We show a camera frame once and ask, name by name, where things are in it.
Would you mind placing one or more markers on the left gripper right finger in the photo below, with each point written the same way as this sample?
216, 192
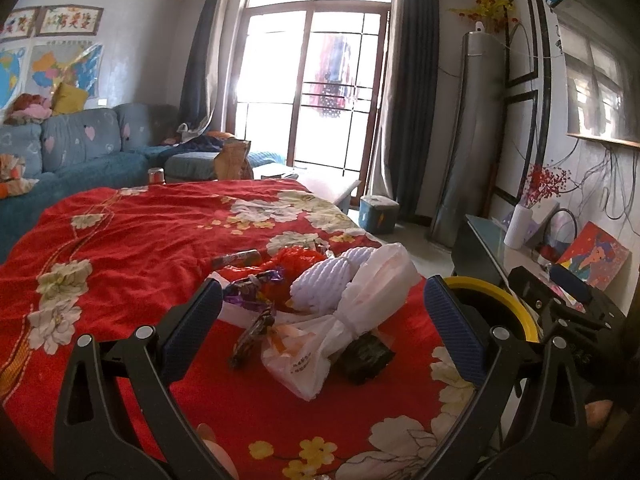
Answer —
527, 418

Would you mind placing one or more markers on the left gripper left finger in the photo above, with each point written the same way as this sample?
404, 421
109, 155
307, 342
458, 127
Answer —
93, 435

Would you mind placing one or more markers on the dark wrapper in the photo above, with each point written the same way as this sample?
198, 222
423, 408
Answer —
364, 358

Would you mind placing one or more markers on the white knotted plastic bag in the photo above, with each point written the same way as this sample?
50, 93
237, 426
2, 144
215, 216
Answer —
300, 354

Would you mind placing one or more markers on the red candy tube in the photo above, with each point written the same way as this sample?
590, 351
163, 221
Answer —
249, 257

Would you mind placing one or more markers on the white foam fruit net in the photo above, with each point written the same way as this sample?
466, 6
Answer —
319, 289

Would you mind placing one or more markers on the red plastic bag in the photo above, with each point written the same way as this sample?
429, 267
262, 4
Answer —
290, 262

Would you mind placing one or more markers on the purple yellow snack wrapper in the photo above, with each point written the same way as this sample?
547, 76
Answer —
247, 292

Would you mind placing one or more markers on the yellow rimmed trash bin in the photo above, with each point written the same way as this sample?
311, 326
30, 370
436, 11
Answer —
500, 296

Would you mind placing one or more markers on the colourful portrait painting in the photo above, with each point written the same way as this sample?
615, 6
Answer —
595, 256

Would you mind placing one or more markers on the white cylindrical vase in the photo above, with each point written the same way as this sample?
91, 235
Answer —
516, 233

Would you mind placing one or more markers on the dark tv console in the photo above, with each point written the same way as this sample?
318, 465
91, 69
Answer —
479, 252

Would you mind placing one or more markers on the red berry branches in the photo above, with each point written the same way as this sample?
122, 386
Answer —
543, 182

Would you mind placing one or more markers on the silver standing air conditioner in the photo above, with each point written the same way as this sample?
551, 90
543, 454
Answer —
476, 131

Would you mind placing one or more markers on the red floral blanket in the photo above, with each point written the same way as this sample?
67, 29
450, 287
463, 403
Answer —
105, 262

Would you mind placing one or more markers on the blue storage stool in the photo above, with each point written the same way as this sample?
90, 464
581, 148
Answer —
378, 214

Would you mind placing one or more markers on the dark right curtain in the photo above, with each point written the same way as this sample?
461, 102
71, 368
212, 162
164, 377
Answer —
404, 131

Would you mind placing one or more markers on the dark curtain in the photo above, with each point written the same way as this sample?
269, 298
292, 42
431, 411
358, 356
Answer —
200, 85
404, 131

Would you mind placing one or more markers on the white coffee table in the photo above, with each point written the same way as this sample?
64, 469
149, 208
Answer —
334, 188

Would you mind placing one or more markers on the patterned orange blanket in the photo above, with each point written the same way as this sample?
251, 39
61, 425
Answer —
12, 180

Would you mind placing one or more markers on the red drink can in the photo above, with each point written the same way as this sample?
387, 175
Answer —
156, 175

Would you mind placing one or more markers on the blue sectional sofa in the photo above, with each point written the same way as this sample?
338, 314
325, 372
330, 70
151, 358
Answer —
101, 148

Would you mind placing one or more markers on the yellow artificial flowers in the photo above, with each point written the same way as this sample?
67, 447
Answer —
495, 15

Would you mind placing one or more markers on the pile of pink clothes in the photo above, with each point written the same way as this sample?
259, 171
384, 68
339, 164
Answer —
28, 108

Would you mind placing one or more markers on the yellow cushion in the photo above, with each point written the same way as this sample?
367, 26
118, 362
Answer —
68, 99

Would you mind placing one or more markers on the glass balcony door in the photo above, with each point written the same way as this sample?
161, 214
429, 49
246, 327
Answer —
305, 79

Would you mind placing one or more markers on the dark left curtain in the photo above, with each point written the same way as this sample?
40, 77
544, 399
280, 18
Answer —
200, 85

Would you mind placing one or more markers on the china map poster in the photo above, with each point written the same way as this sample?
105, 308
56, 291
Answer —
73, 62

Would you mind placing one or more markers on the world map poster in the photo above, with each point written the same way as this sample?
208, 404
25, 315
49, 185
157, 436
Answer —
11, 69

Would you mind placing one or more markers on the framed calligraphy right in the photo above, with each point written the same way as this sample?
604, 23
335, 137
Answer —
69, 21

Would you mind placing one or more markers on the framed calligraphy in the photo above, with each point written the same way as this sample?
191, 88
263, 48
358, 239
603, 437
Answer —
69, 21
19, 24

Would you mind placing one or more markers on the framed calligraphy left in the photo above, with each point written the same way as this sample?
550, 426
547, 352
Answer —
19, 24

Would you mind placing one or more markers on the wall mounted television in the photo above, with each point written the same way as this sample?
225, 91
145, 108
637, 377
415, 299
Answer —
600, 43

